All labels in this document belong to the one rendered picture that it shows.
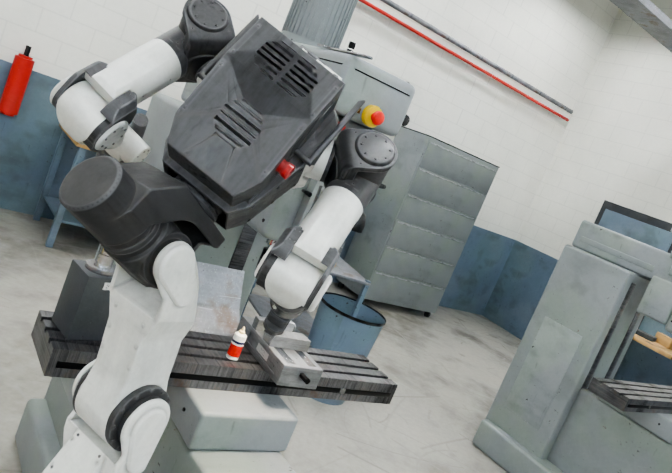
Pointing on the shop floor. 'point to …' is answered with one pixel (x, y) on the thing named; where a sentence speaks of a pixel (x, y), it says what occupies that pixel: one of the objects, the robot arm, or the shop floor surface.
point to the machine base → (36, 437)
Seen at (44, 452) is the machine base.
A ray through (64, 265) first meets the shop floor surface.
